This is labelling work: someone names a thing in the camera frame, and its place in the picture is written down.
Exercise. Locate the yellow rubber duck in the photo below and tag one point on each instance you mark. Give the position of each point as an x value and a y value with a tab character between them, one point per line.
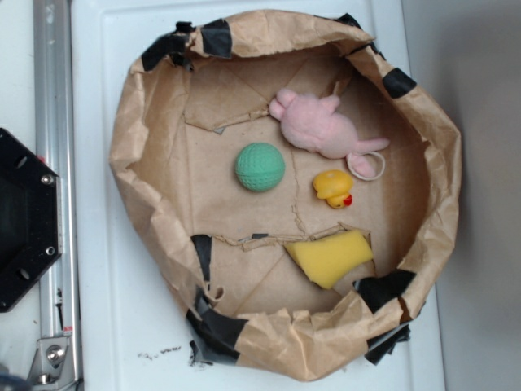
334	187

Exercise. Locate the yellow sponge piece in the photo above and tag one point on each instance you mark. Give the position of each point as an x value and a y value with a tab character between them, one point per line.
327	260

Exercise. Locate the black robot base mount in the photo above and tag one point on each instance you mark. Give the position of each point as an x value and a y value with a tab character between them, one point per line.
29	220

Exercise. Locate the green dimpled foam ball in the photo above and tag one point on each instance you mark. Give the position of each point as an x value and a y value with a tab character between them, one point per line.
259	167

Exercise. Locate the aluminium extrusion rail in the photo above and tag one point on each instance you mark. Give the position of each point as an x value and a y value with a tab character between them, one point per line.
58	288

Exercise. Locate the pink plush toy animal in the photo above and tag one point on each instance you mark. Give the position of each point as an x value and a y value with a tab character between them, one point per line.
313	124

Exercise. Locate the brown paper bag bin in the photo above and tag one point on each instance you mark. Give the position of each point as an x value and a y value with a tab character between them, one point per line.
199	95

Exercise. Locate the metal corner bracket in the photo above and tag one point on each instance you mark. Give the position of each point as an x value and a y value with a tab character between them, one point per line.
52	366

